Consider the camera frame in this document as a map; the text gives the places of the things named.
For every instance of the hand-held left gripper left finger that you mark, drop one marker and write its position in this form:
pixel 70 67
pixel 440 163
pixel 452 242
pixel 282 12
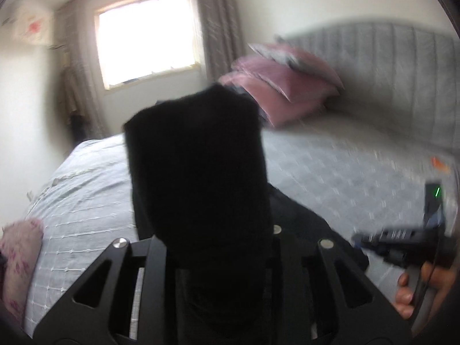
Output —
pixel 156 266

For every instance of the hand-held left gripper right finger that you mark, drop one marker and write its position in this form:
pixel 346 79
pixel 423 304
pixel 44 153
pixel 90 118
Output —
pixel 287 258

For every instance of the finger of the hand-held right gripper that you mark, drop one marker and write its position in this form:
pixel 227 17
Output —
pixel 381 240

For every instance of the black quilted coat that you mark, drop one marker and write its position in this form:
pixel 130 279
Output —
pixel 197 169

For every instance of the person's right hand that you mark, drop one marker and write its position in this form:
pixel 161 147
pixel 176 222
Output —
pixel 404 296

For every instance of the orange mattress tag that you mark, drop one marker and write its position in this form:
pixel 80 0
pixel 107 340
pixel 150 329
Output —
pixel 440 163

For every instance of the grey mattress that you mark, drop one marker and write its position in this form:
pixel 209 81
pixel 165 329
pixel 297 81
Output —
pixel 395 136

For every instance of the grey quilted bedspread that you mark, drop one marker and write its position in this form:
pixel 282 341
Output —
pixel 90 194

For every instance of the pink patterned pillow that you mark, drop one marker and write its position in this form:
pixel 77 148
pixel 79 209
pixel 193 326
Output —
pixel 19 255

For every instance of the grey padded headboard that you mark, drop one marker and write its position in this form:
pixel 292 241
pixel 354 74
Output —
pixel 395 61

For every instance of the grey patterned curtain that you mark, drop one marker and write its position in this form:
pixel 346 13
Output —
pixel 90 107
pixel 217 25

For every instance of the pink and grey pillow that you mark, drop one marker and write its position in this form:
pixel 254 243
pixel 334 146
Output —
pixel 309 64

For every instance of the window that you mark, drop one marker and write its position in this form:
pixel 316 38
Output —
pixel 143 36

